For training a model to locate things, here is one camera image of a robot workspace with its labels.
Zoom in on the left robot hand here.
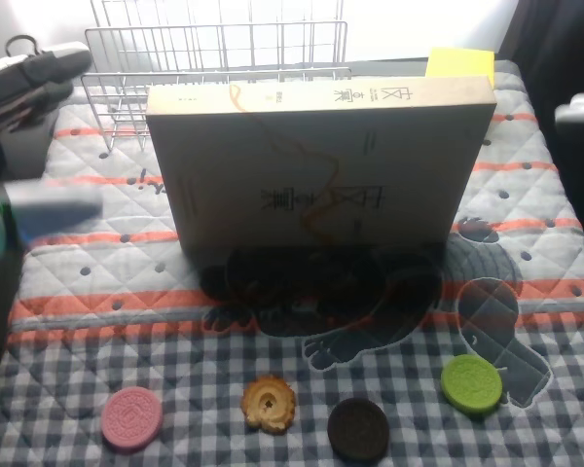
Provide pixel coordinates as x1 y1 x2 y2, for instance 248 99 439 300
0 41 94 152

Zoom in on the beige paperback book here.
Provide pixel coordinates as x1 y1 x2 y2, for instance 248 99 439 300
144 75 498 262

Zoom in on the yellow block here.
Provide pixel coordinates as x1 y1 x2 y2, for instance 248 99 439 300
423 47 496 89

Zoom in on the grey quilt with bear print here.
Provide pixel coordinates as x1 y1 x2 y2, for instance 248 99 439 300
0 57 584 467

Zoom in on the green sandwich cookie toy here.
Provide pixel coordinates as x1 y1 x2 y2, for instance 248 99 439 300
440 353 505 418

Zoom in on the pink sandwich cookie toy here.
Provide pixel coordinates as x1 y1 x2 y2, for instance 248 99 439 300
100 386 165 456

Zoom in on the dark chocolate sandwich cookie toy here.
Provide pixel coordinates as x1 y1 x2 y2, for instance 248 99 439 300
326 397 389 462

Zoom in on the butter cookie toy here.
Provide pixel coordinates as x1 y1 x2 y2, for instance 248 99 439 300
239 374 297 436

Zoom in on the black cable loop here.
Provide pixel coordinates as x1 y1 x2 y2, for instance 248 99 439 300
3 32 44 58

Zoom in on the white wire rack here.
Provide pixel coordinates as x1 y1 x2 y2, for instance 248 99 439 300
80 0 352 152

